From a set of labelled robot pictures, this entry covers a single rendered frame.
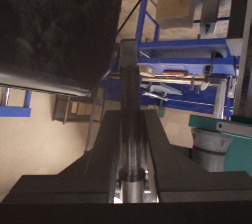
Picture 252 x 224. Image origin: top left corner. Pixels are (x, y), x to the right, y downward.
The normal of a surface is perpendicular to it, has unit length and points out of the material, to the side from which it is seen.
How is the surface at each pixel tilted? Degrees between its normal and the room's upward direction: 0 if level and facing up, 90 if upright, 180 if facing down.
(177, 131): 90
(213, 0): 90
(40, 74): 83
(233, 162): 90
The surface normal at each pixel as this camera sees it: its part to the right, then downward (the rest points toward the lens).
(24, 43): 0.82, 0.12
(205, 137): -0.67, 0.22
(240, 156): -0.58, -0.11
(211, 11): -0.36, -0.08
